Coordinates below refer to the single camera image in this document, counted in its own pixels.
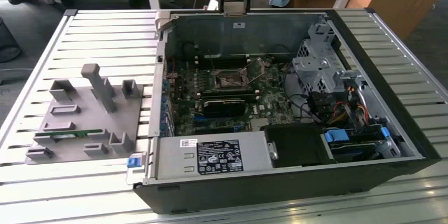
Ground green motherboard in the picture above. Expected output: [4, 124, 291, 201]
[162, 58, 310, 137]

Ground black open PC case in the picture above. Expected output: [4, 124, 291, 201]
[132, 8, 443, 216]

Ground CPU socket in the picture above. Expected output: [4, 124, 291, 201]
[212, 69, 252, 91]

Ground silver drive cage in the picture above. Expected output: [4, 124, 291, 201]
[291, 23, 352, 95]

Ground metal locking lever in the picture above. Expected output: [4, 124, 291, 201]
[250, 65, 268, 83]

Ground silver CPU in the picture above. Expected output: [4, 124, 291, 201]
[223, 2, 247, 18]

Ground silver chipset heatsink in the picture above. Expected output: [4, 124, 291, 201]
[250, 118, 270, 131]

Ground silver power supply unit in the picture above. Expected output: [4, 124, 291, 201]
[155, 130, 275, 180]

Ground green RAM stick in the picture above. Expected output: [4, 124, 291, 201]
[36, 129, 106, 139]

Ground grey parts rack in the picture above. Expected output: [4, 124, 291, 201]
[26, 63, 146, 166]

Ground black graphics card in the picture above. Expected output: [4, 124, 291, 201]
[202, 99, 248, 118]

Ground black wire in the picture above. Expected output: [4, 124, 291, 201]
[286, 93, 318, 123]

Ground black plastic shroud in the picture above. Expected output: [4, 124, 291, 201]
[263, 123, 335, 168]

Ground blue disk carrier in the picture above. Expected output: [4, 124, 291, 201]
[324, 127, 351, 144]

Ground yellow red wire bundle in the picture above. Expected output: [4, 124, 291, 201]
[328, 87, 372, 131]

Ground metal socket cover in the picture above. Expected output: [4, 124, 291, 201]
[244, 57, 274, 78]

